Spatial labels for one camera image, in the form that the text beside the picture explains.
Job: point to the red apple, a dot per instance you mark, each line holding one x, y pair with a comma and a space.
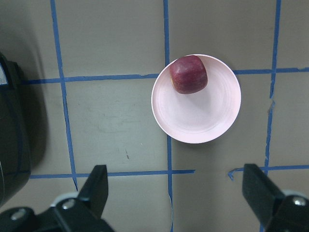
188, 75

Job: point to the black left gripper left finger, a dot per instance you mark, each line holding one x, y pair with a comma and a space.
81, 213

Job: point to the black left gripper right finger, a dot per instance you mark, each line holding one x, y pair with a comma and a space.
277, 210

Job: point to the pink plate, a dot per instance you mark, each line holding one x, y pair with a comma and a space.
202, 116

